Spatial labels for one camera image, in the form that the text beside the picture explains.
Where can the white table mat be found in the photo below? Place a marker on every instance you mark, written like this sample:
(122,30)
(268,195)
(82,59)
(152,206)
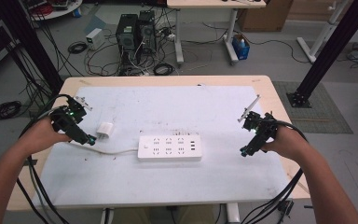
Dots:
(167,180)

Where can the person's left hand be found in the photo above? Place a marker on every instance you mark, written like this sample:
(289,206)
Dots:
(40,137)

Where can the white metal stand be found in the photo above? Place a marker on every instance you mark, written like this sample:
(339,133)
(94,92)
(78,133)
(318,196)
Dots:
(323,34)

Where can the person's right hand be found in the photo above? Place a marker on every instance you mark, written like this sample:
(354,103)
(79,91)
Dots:
(287,143)

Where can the black computer tower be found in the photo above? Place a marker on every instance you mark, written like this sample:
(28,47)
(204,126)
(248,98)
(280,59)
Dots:
(146,31)
(126,34)

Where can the white power supply box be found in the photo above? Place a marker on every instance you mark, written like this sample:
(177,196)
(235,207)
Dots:
(94,39)

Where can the white power strip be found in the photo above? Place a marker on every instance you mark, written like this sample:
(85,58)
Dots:
(169,147)

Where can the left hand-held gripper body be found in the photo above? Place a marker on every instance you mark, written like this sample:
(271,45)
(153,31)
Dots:
(66,119)

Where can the round white table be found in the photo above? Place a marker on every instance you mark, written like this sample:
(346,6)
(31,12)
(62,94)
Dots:
(59,11)

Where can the white table leg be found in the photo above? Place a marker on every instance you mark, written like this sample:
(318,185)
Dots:
(232,214)

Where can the blue box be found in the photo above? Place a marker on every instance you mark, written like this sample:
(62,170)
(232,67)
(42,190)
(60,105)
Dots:
(240,49)

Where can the grey floor mat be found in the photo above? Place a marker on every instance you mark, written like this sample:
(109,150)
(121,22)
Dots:
(323,115)

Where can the white charger plug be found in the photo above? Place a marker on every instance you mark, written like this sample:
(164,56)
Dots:
(105,130)

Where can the white-legged wooden desk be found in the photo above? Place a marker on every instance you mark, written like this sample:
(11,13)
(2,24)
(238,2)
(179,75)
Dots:
(214,3)

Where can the cardboard box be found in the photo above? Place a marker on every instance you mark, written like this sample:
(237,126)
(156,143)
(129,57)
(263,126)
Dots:
(267,17)

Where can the black metal post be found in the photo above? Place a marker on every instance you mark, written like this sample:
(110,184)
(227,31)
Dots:
(332,46)
(31,46)

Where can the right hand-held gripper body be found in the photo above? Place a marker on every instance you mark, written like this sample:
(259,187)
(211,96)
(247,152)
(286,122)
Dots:
(261,124)

